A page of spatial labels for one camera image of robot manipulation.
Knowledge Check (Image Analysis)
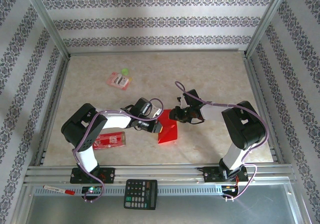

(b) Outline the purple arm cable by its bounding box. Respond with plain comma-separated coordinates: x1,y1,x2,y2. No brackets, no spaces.
72,98,165,203
174,81,270,202

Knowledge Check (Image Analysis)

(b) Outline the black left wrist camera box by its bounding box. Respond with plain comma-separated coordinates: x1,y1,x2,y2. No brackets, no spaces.
131,98,153,117

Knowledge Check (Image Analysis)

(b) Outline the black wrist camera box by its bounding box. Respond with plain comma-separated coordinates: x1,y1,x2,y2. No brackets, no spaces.
131,98,153,117
180,89,201,107

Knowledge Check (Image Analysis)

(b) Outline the red flat package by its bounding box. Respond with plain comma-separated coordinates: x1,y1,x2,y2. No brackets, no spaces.
92,131,127,150

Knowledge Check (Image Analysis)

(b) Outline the circuit board with green light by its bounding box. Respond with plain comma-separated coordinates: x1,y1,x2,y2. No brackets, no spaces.
81,185,102,194

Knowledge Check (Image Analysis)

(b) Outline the pink blister pack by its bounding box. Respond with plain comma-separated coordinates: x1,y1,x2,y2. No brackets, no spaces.
105,71,133,91

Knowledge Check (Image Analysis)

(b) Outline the circuit board with orange wires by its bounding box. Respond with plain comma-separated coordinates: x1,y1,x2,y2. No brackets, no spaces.
221,183,240,193

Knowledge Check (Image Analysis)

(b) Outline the white red marker pen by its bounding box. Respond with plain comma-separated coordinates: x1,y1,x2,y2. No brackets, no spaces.
42,184,76,196

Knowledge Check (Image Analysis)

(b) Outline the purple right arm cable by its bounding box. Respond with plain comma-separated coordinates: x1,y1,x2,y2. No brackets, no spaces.
174,81,270,202

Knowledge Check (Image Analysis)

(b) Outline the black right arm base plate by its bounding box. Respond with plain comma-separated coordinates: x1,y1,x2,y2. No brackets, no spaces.
202,166,250,184

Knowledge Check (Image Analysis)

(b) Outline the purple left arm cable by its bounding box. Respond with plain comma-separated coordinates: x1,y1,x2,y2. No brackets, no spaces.
72,98,165,203

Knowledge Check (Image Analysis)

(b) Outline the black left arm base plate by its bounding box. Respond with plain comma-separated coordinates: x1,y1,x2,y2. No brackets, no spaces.
69,167,116,184

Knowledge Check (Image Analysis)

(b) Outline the aluminium frame cross rail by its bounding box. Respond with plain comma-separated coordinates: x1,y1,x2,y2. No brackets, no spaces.
23,162,297,184

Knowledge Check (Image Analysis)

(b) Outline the grey slotted cable duct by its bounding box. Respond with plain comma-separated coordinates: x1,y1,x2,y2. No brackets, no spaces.
32,185,225,196

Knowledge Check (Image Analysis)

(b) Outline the red square paper sheet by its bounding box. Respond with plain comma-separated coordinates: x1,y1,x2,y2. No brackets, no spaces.
156,109,179,144

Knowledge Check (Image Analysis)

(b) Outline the grey metal shelf sheet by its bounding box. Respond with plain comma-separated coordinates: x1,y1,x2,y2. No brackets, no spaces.
24,183,301,224

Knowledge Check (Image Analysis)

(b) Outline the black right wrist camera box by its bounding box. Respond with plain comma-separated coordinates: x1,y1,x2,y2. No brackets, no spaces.
180,89,201,107

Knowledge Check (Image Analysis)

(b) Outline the black calculator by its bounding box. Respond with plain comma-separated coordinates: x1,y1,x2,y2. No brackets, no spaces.
123,178,159,211

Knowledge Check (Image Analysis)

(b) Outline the aluminium frame side rail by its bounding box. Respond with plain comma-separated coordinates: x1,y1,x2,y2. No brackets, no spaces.
33,56,71,167
243,56,286,164

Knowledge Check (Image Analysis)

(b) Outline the aluminium frame corner post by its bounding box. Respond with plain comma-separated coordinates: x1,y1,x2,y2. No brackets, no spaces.
21,0,72,59
243,0,293,58

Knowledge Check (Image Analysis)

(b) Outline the aluminium frame wall rail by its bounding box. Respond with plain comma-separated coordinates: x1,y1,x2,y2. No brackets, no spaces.
68,49,247,57

